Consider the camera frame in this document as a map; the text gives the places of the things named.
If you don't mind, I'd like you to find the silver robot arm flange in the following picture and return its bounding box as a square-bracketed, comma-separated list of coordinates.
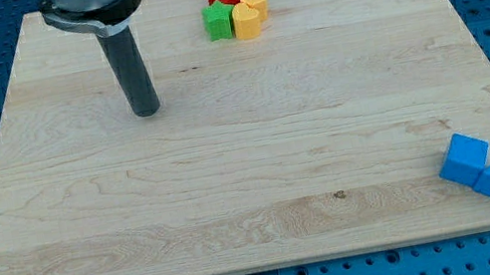
[38, 0, 141, 38]

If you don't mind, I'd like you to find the blue cube block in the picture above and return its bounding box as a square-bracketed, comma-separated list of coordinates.
[438, 133, 489, 187]

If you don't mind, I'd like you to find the green star block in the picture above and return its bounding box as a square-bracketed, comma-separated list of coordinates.
[201, 1, 233, 42]

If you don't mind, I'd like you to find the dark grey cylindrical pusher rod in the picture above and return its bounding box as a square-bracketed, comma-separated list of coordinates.
[98, 27, 160, 118]

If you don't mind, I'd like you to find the yellow heart block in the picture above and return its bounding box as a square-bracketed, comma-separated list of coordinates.
[231, 3, 262, 40]

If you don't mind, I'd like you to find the light wooden board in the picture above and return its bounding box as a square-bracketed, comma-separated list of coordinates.
[0, 0, 490, 275]

